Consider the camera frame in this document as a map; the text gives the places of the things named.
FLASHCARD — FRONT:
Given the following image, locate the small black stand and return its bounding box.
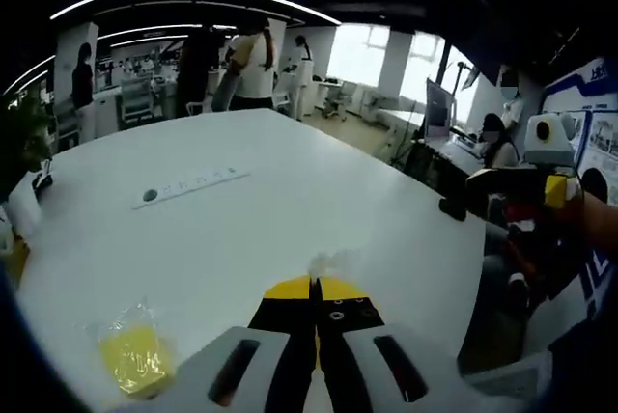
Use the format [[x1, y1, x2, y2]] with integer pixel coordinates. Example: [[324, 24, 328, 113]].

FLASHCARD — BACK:
[[30, 158, 55, 191]]

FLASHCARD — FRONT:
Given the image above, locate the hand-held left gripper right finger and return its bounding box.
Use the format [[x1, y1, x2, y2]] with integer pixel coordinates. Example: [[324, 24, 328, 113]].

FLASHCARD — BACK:
[[313, 275, 489, 413]]

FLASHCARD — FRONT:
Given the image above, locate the small black object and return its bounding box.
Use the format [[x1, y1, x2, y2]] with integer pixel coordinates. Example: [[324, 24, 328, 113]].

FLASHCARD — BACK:
[[437, 196, 469, 223]]

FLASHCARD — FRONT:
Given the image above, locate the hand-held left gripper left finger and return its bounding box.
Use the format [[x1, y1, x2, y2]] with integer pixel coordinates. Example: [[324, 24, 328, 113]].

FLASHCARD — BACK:
[[158, 275, 320, 413]]

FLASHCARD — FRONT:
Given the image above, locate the blue white wall poster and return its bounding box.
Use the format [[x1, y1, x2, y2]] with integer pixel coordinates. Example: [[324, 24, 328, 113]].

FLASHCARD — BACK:
[[539, 57, 618, 183]]

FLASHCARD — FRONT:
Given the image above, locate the rectangular yellow silicone block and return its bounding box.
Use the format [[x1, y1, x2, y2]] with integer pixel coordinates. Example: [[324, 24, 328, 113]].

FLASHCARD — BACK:
[[98, 295, 179, 399]]

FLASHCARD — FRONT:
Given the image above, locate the computer monitor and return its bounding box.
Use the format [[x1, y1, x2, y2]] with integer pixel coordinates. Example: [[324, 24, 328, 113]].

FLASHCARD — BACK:
[[424, 76, 459, 140]]

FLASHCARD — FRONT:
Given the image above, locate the white table socket strip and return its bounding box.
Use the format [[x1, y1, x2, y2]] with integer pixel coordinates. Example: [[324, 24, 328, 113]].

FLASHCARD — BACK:
[[131, 166, 253, 212]]

